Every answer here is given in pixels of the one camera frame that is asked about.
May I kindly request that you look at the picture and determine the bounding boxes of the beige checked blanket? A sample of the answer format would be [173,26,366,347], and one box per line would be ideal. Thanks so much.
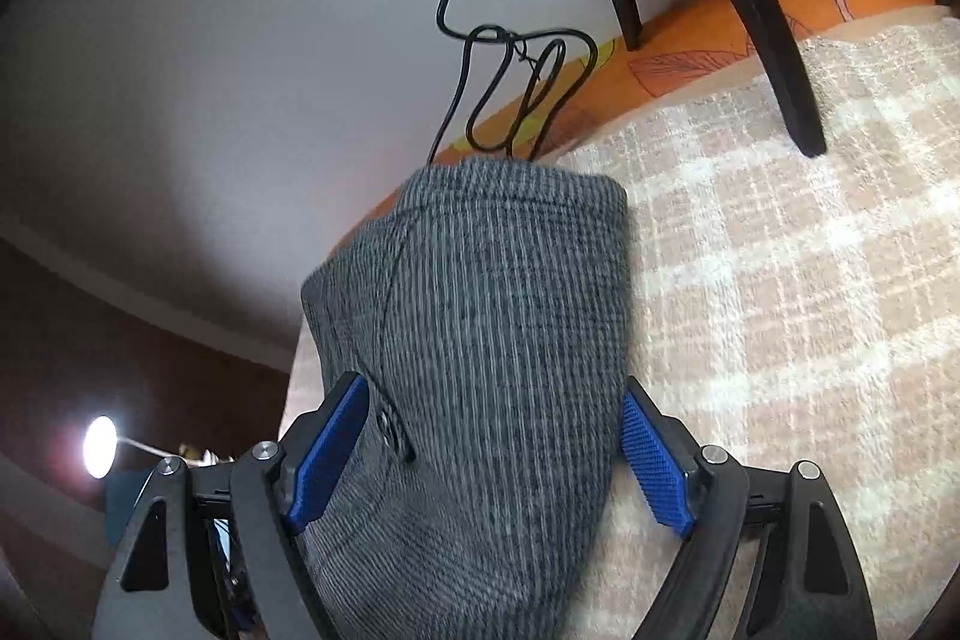
[289,7,960,640]

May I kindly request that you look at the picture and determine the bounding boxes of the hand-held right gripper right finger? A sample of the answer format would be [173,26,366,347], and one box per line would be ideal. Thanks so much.
[619,376,878,640]

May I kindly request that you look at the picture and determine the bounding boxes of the orange leaf-print bedsheet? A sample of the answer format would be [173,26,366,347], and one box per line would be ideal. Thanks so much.
[328,0,938,255]

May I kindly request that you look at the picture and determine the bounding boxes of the round white lamp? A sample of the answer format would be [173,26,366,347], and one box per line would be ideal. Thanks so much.
[81,416,162,480]

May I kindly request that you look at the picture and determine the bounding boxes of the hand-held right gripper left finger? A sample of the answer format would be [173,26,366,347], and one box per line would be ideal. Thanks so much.
[91,371,371,640]

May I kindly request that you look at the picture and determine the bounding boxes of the black cable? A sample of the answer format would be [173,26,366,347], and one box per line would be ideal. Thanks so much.
[401,0,599,165]

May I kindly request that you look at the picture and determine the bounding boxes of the grey striped pants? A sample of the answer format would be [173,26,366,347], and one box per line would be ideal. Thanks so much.
[301,156,631,640]

